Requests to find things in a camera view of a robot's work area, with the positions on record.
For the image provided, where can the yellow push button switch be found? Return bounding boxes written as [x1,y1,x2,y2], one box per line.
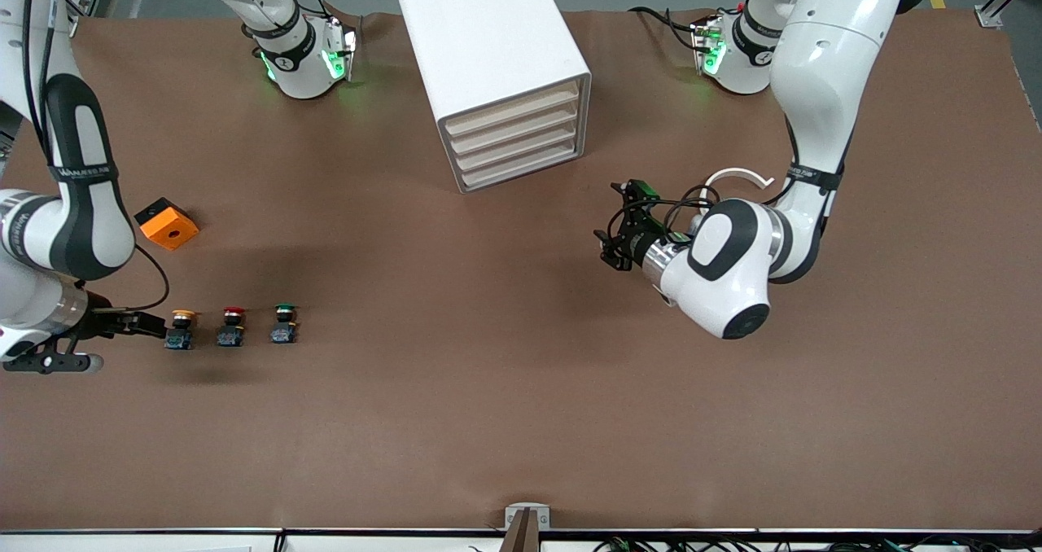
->
[165,309,199,351]

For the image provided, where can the beige highest cabinet drawer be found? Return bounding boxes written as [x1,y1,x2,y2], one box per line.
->
[444,80,582,136]

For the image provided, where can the orange black button box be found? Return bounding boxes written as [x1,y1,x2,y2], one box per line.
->
[134,197,200,252]

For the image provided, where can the white drawer cabinet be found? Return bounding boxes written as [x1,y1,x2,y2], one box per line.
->
[393,0,593,195]

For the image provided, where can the white curved plastic piece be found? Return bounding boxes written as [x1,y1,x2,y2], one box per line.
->
[702,167,774,211]

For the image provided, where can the brown table cover sheet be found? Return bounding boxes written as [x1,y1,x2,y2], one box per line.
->
[0,7,1042,532]

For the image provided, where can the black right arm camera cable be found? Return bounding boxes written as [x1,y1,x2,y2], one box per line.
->
[20,0,172,313]

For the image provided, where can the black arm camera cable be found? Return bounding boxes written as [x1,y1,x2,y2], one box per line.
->
[663,184,721,235]
[20,0,172,313]

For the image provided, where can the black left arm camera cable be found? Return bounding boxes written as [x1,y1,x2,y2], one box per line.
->
[663,184,721,235]

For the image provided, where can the red push button switch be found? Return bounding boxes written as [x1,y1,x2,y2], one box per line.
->
[217,305,250,348]

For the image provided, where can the green push button switch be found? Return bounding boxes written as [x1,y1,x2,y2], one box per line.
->
[270,303,300,345]

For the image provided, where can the black left base cable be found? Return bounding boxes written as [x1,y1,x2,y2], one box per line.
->
[628,5,709,52]

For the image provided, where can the black base cable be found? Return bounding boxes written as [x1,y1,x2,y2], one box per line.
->
[628,5,709,52]
[273,0,363,28]

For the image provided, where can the grey metal table bracket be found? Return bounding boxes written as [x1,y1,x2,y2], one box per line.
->
[505,503,551,552]

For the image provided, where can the white table edge rail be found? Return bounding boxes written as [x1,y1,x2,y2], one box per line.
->
[0,528,1042,552]

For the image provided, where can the black green cable bundle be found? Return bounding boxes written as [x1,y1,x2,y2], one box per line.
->
[594,536,1042,552]

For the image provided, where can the black right base cable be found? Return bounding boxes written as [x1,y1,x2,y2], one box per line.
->
[273,0,363,28]

